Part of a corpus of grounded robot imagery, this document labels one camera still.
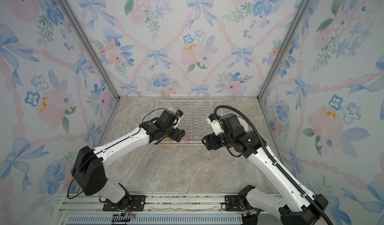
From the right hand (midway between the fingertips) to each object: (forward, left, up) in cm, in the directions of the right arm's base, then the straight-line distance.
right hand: (208, 137), depth 72 cm
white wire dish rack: (+20, +7, -17) cm, 27 cm away
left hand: (+10, +16, -7) cm, 20 cm away
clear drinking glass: (+1, 0, -22) cm, 22 cm away
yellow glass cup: (0, +20, -3) cm, 20 cm away
